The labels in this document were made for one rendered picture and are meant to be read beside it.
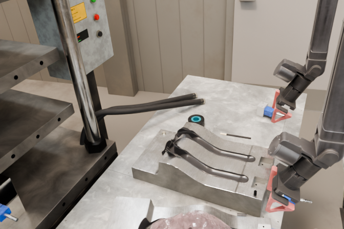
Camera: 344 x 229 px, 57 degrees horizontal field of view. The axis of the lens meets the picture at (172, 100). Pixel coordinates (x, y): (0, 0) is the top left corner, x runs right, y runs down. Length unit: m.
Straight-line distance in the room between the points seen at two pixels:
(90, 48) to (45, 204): 0.69
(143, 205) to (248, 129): 0.68
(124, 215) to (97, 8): 0.93
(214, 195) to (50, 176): 0.69
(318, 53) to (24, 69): 0.98
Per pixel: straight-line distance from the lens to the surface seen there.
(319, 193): 2.42
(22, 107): 1.45
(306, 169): 0.85
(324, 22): 1.12
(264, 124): 1.56
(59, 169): 1.46
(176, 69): 3.18
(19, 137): 1.27
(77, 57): 1.26
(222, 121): 1.56
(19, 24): 3.91
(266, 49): 2.89
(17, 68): 1.17
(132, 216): 1.04
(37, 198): 1.38
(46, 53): 1.24
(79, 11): 1.45
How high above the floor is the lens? 1.72
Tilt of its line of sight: 32 degrees down
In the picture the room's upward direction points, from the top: 4 degrees counter-clockwise
